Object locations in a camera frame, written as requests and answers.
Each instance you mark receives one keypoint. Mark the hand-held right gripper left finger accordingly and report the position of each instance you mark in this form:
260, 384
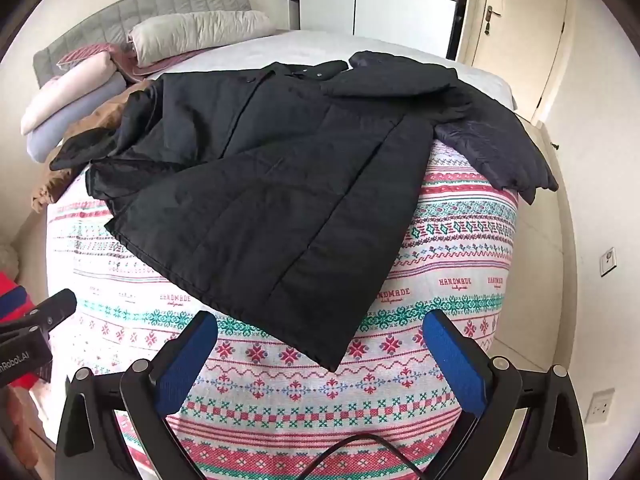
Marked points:
185, 365

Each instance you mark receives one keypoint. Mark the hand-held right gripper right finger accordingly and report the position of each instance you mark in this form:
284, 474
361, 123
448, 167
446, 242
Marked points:
455, 365

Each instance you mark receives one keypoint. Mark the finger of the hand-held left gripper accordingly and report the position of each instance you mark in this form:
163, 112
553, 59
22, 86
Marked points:
14, 301
55, 307

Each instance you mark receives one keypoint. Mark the black jacket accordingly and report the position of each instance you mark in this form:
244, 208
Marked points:
260, 180

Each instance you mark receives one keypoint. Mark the person's red clothing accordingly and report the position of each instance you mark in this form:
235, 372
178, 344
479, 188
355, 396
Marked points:
7, 280

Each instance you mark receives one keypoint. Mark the red green patterned blanket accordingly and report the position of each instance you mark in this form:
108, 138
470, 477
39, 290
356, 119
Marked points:
280, 400

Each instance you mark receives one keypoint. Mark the lavender pillow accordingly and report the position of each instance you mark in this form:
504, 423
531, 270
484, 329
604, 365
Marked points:
55, 132

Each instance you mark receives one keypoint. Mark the brown pillow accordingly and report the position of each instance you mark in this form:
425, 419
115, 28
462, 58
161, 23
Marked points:
100, 117

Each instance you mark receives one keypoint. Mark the navy quilted jacket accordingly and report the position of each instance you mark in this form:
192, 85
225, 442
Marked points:
495, 145

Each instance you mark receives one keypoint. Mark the pink striped pillow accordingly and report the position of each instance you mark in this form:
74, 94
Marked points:
90, 52

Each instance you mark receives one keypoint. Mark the beige quilted pillow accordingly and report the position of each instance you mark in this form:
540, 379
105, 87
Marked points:
200, 32

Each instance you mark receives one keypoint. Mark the grey padded headboard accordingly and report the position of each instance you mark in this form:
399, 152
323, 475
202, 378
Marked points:
150, 10

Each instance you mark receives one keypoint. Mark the cream door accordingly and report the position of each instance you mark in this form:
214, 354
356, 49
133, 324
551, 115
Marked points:
525, 35

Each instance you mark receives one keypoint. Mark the white grey wardrobe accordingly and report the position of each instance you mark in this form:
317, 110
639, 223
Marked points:
385, 0

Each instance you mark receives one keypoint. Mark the white wall socket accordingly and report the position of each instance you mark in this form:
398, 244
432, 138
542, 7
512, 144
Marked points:
608, 261
600, 406

